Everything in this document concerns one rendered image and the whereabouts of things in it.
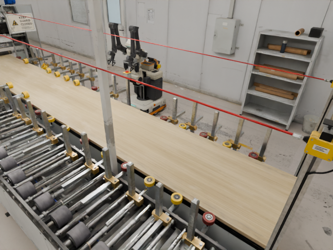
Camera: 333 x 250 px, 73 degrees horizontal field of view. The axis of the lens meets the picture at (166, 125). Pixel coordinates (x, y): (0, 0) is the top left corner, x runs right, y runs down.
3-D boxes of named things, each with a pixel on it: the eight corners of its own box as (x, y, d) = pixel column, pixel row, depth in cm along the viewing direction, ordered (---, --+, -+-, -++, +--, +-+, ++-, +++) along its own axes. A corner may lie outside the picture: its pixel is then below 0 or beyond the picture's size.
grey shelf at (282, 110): (247, 107, 480) (266, 28, 399) (293, 121, 434) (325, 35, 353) (239, 114, 450) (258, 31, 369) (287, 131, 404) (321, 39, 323)
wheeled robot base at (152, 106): (143, 98, 490) (143, 88, 477) (167, 107, 459) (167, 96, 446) (120, 110, 444) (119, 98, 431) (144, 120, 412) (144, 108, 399)
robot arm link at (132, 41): (136, 27, 326) (131, 26, 331) (133, 27, 321) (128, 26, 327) (137, 57, 347) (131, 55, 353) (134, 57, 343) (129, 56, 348)
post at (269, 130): (255, 166, 220) (269, 124, 195) (259, 168, 218) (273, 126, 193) (254, 168, 218) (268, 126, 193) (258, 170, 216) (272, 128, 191)
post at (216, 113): (209, 149, 247) (216, 109, 222) (212, 150, 245) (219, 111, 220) (208, 150, 245) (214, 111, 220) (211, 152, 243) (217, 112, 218)
